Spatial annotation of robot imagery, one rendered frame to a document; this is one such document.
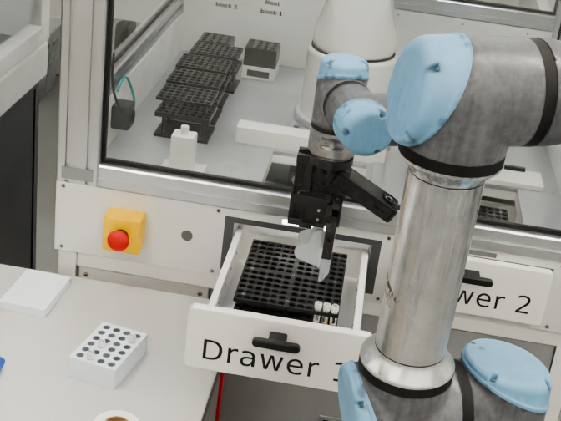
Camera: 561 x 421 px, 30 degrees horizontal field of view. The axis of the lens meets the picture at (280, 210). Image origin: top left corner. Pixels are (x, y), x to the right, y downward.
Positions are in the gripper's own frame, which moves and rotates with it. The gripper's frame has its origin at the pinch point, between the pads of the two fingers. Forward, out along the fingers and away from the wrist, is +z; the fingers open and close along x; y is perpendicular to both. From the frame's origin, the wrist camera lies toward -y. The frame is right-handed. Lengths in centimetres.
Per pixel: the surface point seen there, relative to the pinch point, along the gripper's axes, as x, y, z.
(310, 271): -12.2, 2.9, 7.7
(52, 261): -155, 95, 99
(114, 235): -15.8, 39.1, 9.1
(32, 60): -104, 86, 10
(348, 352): 10.8, -5.6, 8.2
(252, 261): -13.5, 13.4, 8.2
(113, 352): 7.5, 32.5, 18.0
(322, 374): 10.8, -2.2, 13.0
